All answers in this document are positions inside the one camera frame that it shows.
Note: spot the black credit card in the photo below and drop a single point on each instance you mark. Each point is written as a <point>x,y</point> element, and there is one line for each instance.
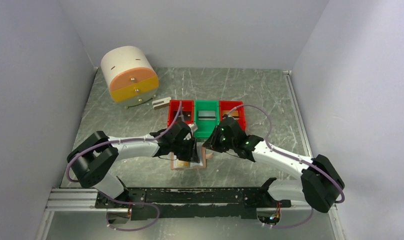
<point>185,116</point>

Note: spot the small white grey block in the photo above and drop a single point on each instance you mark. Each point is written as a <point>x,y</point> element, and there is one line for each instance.
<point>161,103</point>

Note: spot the tan leather card holder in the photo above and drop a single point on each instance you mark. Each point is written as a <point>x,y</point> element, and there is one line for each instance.
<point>203,164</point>

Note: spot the gold credit card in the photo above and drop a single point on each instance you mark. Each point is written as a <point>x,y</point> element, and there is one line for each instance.
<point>234,114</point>

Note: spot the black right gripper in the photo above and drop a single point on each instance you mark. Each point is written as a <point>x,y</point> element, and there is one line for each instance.
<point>212,144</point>

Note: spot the silver credit card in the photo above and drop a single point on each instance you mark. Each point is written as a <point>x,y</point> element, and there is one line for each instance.
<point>206,115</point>

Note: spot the round white drawer cabinet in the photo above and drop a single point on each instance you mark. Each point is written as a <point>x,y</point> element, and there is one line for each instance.
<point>130,78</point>

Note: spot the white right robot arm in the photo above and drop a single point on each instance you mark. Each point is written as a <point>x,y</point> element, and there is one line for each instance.
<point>315,180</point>

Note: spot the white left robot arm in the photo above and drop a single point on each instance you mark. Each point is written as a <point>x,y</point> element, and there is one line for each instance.
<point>92,160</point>

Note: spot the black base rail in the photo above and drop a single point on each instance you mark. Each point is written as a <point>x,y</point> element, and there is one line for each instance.
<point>201,202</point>

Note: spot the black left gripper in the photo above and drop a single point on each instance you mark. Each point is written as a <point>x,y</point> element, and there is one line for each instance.
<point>192,149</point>

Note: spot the green plastic bin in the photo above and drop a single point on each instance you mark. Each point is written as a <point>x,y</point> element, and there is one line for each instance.
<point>205,127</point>

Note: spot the red bin with black card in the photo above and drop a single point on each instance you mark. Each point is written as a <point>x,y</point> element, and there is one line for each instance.
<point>175,108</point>

